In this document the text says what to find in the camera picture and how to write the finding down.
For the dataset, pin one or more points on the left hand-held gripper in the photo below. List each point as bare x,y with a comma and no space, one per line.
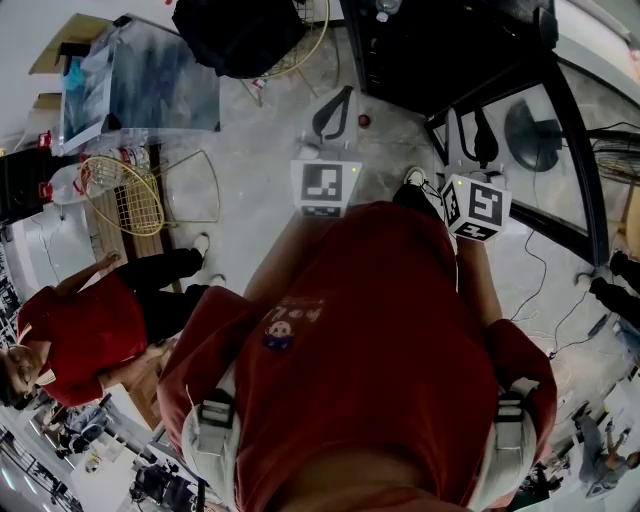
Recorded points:
322,185

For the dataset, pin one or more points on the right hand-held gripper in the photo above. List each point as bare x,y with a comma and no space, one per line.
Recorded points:
480,205

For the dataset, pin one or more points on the red-capped dark soda bottle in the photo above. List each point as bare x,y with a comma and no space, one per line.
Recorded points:
363,121

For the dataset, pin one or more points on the person's left forearm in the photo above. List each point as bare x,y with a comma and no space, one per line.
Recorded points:
280,260

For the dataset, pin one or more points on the person's right forearm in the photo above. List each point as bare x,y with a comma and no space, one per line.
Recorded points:
477,285

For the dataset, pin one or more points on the person's right shoe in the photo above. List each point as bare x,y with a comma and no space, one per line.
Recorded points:
415,176

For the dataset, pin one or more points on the person's black trousers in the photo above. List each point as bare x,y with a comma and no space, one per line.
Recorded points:
415,199

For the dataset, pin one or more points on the small red-label bottle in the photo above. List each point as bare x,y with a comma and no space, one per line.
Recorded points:
259,83

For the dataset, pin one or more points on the black backpack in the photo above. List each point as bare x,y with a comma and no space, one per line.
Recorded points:
240,35

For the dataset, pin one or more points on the clear water bottle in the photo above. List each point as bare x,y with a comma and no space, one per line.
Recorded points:
387,7

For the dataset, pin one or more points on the wooden chair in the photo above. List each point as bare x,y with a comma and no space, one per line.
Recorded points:
631,210

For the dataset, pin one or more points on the person's red shirt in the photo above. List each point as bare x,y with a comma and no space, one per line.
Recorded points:
375,325

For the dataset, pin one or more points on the plastic bottle with red label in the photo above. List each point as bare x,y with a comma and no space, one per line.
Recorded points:
127,156

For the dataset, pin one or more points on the wooden slat bench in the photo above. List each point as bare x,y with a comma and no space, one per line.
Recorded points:
100,222

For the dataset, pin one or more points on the blue cloth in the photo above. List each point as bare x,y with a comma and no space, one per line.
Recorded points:
74,75

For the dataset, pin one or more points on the large clear water jug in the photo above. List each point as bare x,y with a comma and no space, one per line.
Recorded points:
46,141
65,187

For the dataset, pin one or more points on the cardboard sheet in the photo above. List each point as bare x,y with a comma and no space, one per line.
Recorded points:
47,101
50,55

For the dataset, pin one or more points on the black ribbed box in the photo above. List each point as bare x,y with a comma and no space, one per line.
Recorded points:
22,185

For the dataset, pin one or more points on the black angled bracket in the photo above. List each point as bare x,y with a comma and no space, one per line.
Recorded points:
67,50

